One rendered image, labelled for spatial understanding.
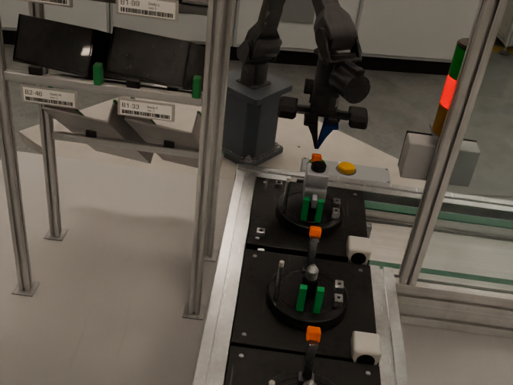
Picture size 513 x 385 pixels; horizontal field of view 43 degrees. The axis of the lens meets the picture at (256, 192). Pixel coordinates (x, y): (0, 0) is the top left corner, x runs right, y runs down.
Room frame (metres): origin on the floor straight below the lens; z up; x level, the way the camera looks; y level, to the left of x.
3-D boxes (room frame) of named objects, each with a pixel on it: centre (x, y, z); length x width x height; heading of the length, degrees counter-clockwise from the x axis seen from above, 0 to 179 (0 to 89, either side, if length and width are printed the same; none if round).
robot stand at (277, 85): (1.51, 0.04, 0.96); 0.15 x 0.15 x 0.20; 53
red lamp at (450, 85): (0.98, -0.30, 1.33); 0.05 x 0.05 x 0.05
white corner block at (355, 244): (1.00, -0.21, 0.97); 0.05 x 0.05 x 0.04; 89
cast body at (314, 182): (1.09, -0.11, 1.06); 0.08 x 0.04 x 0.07; 0
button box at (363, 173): (1.31, -0.20, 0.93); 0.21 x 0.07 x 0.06; 89
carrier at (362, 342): (0.84, -0.11, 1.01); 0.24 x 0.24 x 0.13; 89
